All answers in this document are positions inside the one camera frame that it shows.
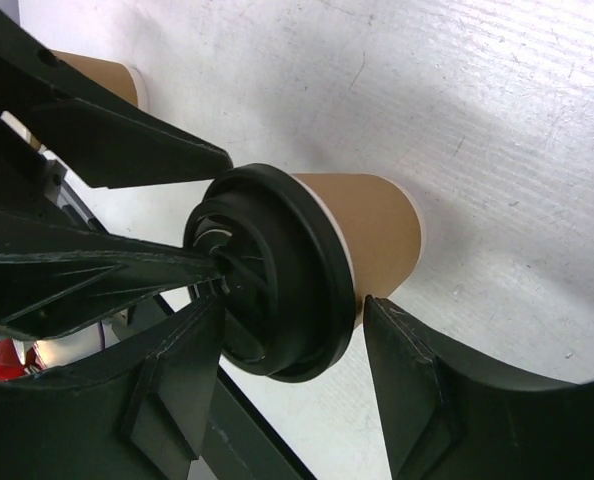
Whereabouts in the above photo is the brown paper coffee cup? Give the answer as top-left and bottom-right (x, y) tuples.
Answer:
(293, 173), (426, 326)

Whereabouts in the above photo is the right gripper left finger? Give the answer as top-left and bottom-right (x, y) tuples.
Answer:
(0, 297), (224, 479)

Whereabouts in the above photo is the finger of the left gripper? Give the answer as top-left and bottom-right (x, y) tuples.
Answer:
(0, 210), (220, 340)
(0, 10), (232, 188)

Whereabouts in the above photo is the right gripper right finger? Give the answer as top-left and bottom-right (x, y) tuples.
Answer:
(363, 297), (594, 479)

